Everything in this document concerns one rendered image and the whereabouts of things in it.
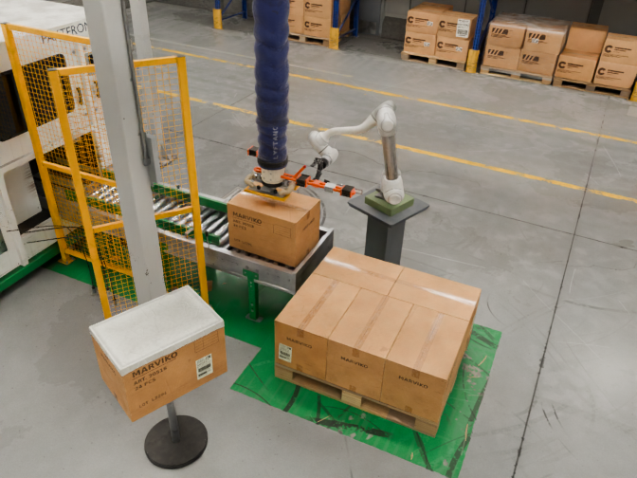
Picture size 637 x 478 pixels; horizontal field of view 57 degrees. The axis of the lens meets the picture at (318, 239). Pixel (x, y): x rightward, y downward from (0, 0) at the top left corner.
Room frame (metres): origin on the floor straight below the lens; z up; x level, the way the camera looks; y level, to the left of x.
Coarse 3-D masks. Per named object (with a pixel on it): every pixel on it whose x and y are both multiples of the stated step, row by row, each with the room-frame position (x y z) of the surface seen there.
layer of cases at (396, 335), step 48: (336, 288) 3.32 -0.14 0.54; (384, 288) 3.34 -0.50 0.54; (432, 288) 3.37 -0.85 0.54; (480, 288) 3.39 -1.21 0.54; (288, 336) 2.92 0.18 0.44; (336, 336) 2.83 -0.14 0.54; (384, 336) 2.84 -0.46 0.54; (432, 336) 2.86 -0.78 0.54; (336, 384) 2.77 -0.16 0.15; (384, 384) 2.63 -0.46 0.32; (432, 384) 2.51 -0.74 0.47
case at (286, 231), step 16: (240, 208) 3.76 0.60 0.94; (256, 208) 3.75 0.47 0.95; (272, 208) 3.76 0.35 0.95; (288, 208) 3.76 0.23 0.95; (304, 208) 3.77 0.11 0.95; (240, 224) 3.76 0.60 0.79; (256, 224) 3.70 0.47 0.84; (272, 224) 3.64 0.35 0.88; (288, 224) 3.58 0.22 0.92; (304, 224) 3.68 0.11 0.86; (240, 240) 3.77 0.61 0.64; (256, 240) 3.70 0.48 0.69; (272, 240) 3.64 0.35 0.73; (288, 240) 3.58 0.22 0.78; (304, 240) 3.68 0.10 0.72; (272, 256) 3.64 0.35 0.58; (288, 256) 3.58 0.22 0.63; (304, 256) 3.69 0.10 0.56
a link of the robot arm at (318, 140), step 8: (368, 120) 4.16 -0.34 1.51; (336, 128) 4.21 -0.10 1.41; (344, 128) 4.20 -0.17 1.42; (352, 128) 4.18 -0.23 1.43; (360, 128) 4.16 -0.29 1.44; (368, 128) 4.16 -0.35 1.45; (312, 136) 4.21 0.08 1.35; (320, 136) 4.19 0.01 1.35; (328, 136) 4.20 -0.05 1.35; (312, 144) 4.19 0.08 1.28; (320, 144) 4.17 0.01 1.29
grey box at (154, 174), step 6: (150, 138) 3.13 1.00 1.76; (150, 144) 3.13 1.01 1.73; (156, 144) 3.17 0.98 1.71; (150, 150) 3.13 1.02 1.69; (156, 150) 3.16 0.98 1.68; (150, 156) 3.14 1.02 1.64; (156, 156) 3.15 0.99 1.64; (156, 162) 3.15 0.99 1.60; (150, 168) 3.14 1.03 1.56; (156, 168) 3.14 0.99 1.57; (150, 174) 3.14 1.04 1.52; (156, 174) 3.13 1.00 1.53; (150, 180) 3.15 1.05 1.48; (156, 180) 3.13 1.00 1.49
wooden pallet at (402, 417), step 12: (276, 372) 2.95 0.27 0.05; (288, 372) 2.91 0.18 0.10; (300, 372) 2.87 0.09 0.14; (456, 372) 2.93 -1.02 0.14; (300, 384) 2.87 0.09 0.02; (312, 384) 2.87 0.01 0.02; (324, 384) 2.88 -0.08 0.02; (336, 396) 2.77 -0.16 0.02; (348, 396) 2.72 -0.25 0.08; (360, 396) 2.69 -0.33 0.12; (360, 408) 2.69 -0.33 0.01; (372, 408) 2.68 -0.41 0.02; (384, 408) 2.69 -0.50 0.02; (396, 408) 2.59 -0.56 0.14; (444, 408) 2.63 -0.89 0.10; (396, 420) 2.58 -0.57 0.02; (408, 420) 2.59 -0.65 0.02; (420, 420) 2.52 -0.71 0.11; (432, 432) 2.48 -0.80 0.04
